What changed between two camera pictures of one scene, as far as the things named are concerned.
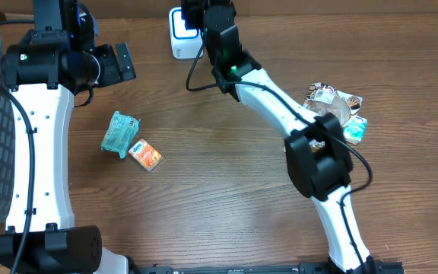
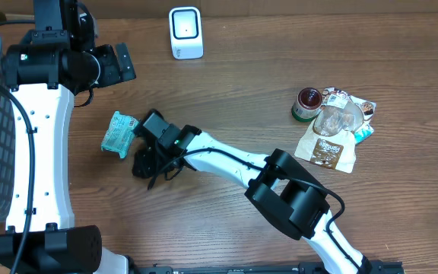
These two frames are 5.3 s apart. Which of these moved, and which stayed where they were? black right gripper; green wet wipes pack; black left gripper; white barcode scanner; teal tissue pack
Moved: black right gripper; teal tissue pack
Stayed: white barcode scanner; green wet wipes pack; black left gripper
